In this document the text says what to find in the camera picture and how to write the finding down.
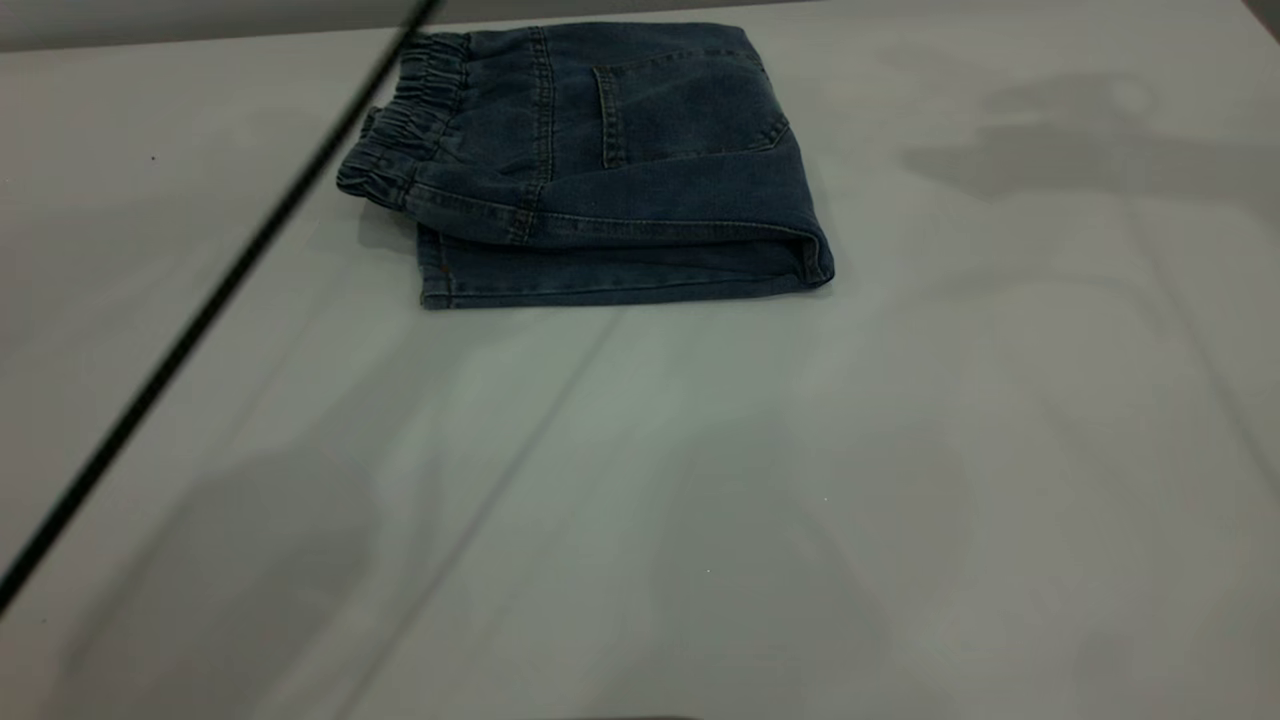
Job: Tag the blue denim jeans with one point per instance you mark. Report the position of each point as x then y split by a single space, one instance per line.
620 180

